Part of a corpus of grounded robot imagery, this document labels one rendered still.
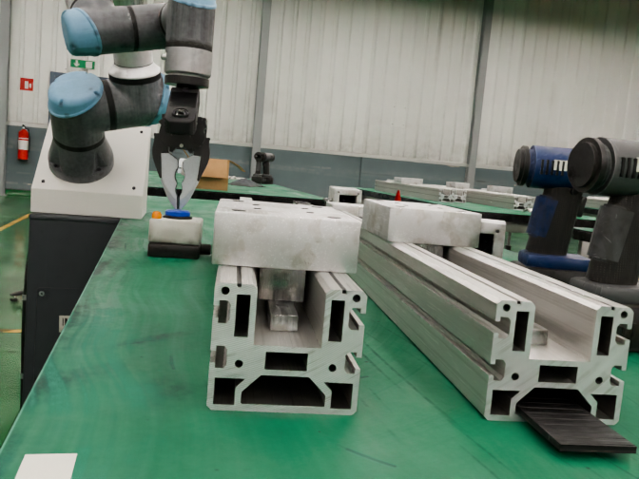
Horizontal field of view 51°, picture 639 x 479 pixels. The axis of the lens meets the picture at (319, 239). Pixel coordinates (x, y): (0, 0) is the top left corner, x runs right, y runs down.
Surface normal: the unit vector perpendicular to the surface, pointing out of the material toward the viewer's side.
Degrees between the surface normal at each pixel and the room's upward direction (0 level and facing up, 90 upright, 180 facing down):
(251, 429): 0
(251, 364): 90
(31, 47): 90
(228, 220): 90
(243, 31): 90
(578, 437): 0
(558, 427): 0
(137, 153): 42
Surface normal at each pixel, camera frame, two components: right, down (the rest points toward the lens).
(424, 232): 0.12, 0.12
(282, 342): 0.08, -0.99
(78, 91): 0.07, -0.61
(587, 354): -0.99, -0.07
